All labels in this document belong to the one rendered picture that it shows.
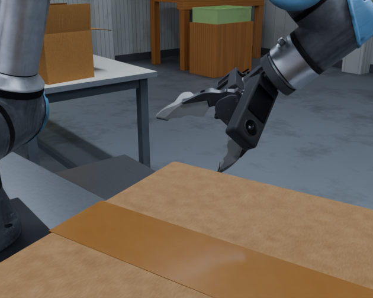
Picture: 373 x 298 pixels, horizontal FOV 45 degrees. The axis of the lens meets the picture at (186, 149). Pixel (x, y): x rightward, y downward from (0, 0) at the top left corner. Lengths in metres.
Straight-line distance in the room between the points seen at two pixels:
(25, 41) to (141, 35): 6.79
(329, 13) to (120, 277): 0.49
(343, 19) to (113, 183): 0.63
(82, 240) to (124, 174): 0.80
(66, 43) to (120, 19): 4.99
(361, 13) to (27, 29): 0.49
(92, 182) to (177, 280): 0.82
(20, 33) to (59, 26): 1.55
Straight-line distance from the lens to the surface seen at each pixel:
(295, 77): 0.67
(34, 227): 0.81
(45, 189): 1.06
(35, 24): 0.77
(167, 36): 7.85
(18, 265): 0.28
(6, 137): 0.76
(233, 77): 0.73
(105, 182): 1.06
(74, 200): 0.99
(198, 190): 0.35
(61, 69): 2.35
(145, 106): 2.61
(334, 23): 0.65
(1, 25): 0.77
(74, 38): 2.37
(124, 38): 7.37
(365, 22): 0.66
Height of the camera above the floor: 1.27
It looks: 21 degrees down
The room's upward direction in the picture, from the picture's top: straight up
